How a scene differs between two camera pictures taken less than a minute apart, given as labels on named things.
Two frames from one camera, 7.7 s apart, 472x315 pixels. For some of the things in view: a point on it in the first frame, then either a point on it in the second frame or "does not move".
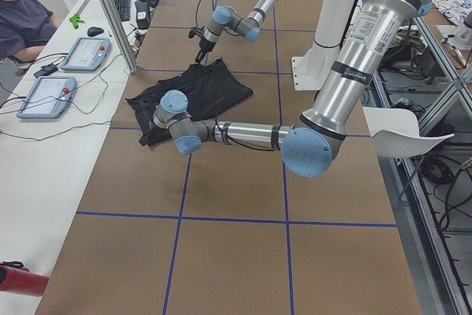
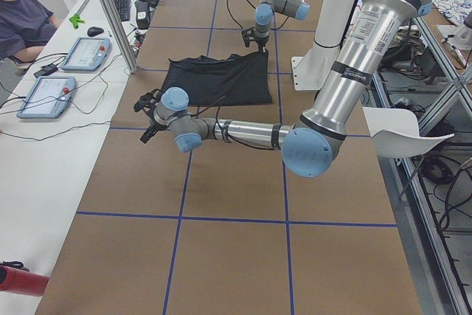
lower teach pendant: [48, 97] does not move
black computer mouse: [94, 31] does not move
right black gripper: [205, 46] → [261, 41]
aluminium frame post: [116, 17] does not move
